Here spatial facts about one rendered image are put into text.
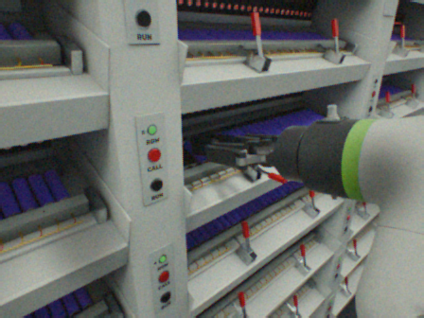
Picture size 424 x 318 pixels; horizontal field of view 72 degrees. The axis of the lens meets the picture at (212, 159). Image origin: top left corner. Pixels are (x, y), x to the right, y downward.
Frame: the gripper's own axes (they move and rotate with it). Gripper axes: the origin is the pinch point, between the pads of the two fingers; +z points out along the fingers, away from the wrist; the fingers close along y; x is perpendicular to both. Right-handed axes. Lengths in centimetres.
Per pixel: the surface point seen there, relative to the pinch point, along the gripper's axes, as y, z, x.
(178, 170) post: 11.6, -5.9, 0.8
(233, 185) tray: -1.9, -2.3, 7.9
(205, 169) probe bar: 2.5, -0.4, 4.0
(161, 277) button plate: 16.0, -3.4, 17.0
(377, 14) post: -50, -9, -22
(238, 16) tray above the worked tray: -17.0, 6.6, -24.0
